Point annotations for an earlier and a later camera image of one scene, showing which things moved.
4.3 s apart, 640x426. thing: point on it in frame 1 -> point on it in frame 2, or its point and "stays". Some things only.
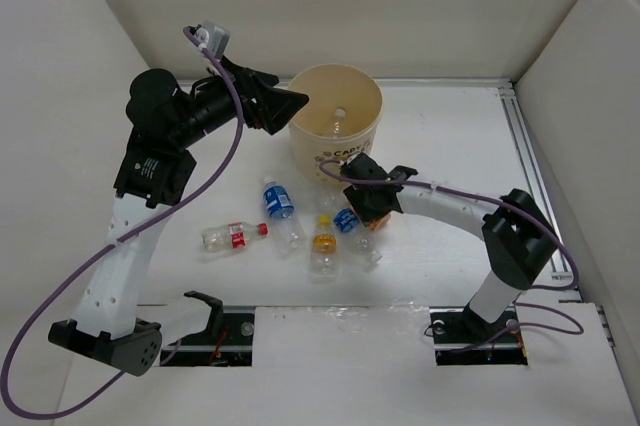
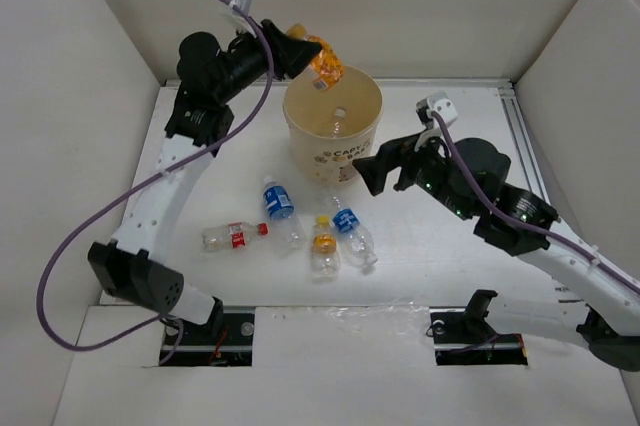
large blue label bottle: x=288 y=234 stays
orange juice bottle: x=379 y=222 -> x=326 y=67
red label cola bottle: x=232 y=236 stays
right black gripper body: x=364 y=206 -> x=424 y=165
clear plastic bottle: x=339 y=114 stays
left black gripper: x=273 y=110 -> x=289 y=55
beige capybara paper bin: x=338 y=121 stays
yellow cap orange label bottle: x=324 y=265 stays
